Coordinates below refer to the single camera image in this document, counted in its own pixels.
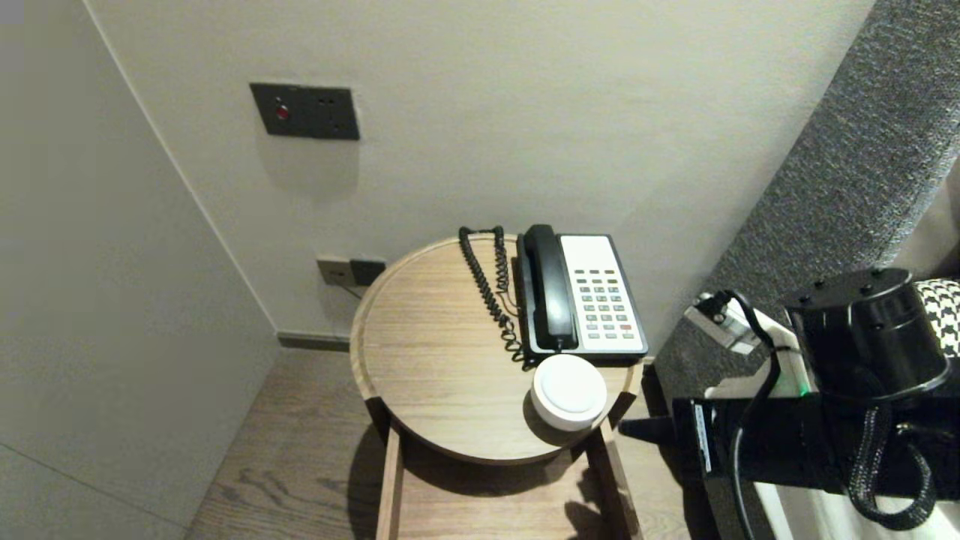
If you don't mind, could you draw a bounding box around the black white houndstooth pillow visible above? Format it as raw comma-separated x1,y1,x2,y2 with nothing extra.
910,278,960,359

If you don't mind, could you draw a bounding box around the round wooden bedside table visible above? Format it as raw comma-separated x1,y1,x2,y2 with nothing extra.
349,234,644,467

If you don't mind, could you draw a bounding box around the beige wall socket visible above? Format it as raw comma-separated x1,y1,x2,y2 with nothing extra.
316,257,353,287

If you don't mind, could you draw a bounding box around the white bed sheet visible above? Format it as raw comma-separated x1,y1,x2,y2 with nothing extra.
752,480,960,540

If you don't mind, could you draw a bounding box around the smooth black cable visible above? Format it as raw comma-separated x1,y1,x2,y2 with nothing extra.
718,289,782,540

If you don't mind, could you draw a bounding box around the black braided cable sleeve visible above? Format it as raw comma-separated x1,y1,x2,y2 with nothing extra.
846,405,940,531

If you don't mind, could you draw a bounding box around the black coiled phone cord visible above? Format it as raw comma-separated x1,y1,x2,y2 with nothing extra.
458,226,536,371

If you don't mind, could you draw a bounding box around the white round smart speaker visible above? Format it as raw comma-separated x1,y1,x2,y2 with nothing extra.
530,354,609,433

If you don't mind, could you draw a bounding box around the grey fabric bed headboard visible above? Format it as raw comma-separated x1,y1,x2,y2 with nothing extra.
652,0,960,425

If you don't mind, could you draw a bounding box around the dark wall switch panel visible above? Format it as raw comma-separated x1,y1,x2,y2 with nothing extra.
249,82,362,142

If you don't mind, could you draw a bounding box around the white wrist camera unit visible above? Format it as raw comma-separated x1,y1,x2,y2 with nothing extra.
683,292,815,400

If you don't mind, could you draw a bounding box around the black and white desk telephone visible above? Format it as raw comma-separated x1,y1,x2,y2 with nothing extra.
514,234,650,368

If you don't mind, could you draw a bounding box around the black wall socket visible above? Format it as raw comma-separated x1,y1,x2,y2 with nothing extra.
349,259,388,287

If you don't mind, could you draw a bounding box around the black telephone handset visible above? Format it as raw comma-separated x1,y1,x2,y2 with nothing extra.
522,224,581,353

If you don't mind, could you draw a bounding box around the curved wooden table drawer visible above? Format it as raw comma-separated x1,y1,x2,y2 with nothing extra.
375,418,643,540

